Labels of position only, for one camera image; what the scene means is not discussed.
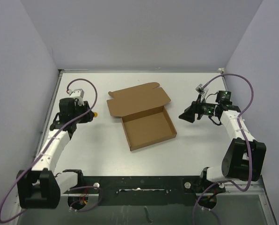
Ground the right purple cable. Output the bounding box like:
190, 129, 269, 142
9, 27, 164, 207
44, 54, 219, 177
192, 73, 255, 225

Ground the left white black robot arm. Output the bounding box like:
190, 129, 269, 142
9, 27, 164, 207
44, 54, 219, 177
17, 97, 97, 209

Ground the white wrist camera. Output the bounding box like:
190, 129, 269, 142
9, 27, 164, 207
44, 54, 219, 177
196, 84, 209, 103
67, 89, 84, 105

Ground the brown cardboard box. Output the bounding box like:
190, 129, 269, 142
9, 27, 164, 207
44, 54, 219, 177
107, 82, 177, 151

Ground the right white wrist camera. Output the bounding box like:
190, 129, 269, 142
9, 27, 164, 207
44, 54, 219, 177
196, 84, 209, 103

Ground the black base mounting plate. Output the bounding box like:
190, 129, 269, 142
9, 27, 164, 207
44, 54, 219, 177
77, 176, 226, 206

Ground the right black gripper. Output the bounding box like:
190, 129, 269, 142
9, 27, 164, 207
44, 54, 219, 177
179, 95, 216, 123

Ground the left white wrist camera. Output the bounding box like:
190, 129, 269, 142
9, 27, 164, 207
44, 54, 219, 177
67, 89, 84, 105

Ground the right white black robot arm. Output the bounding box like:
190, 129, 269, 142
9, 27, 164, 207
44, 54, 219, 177
179, 90, 266, 192

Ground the aluminium table frame rail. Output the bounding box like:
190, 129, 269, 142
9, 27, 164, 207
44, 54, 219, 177
8, 67, 277, 225

